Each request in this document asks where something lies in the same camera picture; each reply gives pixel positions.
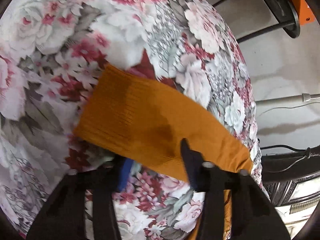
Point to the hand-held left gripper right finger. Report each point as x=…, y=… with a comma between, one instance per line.
x=191, y=166

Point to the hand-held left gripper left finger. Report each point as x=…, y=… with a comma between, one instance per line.
x=124, y=176

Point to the orange knitted sweater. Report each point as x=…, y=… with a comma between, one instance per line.
x=140, y=115

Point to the dark carved cabinet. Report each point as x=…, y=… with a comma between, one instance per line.
x=287, y=180

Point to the grey pole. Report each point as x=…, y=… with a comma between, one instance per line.
x=282, y=100

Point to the floral printed blanket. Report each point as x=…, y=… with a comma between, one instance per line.
x=50, y=30

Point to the black metal rack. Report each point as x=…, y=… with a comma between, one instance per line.
x=287, y=12

